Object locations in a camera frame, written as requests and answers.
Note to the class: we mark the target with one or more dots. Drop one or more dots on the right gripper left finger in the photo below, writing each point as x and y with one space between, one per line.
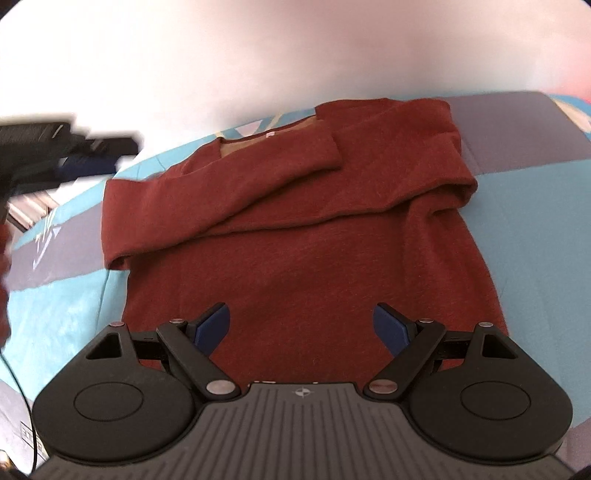
190 345

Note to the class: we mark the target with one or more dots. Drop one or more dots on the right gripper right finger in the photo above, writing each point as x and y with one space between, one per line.
412 345

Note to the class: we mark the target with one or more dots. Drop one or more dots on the pink pillow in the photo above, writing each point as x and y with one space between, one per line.
576 86

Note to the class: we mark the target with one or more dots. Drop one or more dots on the blue grey patterned bedsheet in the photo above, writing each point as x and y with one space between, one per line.
531 220

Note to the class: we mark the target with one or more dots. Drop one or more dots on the dark red knit sweater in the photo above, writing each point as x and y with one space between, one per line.
302 232

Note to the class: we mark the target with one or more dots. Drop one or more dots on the pink striped curtain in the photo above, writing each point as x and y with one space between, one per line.
24 211

